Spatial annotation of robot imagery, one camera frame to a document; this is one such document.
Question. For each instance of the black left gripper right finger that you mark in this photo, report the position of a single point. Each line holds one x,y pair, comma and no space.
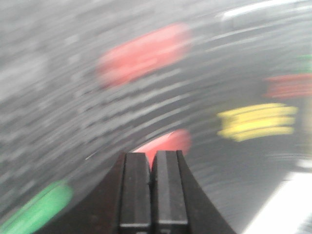
179,205

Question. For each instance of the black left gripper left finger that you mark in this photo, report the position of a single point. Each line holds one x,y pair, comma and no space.
121,203

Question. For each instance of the lower red push button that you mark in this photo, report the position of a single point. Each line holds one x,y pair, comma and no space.
177,140

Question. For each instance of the red push button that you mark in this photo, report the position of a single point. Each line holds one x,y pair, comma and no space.
143,55
177,140

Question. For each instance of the green illuminated push button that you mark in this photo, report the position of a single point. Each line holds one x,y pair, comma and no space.
39,210

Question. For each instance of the upper red push button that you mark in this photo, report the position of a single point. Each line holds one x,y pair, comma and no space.
143,55

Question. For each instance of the black perforated pegboard panel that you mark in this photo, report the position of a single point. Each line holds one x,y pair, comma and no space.
58,123

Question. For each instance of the yellow handle knob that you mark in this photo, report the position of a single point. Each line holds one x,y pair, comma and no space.
255,121

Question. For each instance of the red handle knob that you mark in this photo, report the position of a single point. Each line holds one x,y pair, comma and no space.
289,86

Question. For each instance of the green handle knob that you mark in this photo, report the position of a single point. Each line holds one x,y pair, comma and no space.
304,63

